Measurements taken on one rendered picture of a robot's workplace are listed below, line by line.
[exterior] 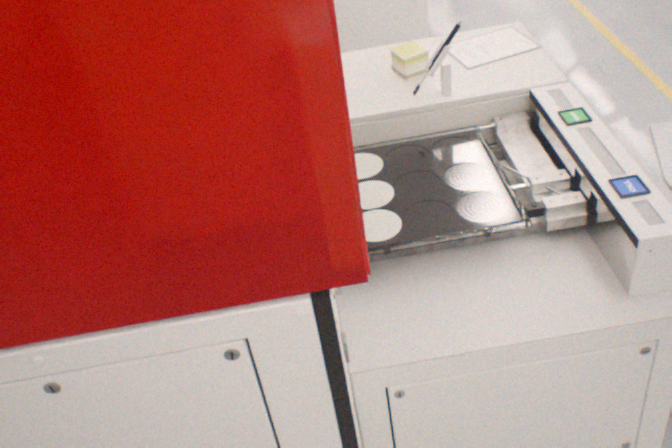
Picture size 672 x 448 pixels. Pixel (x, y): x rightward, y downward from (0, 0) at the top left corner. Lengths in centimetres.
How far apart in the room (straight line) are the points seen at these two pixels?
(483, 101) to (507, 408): 70
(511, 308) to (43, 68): 96
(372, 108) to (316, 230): 92
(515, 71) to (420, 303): 68
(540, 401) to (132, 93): 104
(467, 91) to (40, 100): 119
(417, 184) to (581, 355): 48
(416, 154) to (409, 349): 51
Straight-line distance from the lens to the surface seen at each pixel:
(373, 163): 161
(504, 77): 178
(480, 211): 146
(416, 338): 133
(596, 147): 155
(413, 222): 144
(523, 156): 165
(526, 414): 150
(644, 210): 140
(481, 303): 138
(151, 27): 67
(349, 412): 104
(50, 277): 85
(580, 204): 149
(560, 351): 138
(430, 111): 170
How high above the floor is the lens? 183
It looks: 37 degrees down
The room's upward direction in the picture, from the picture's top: 9 degrees counter-clockwise
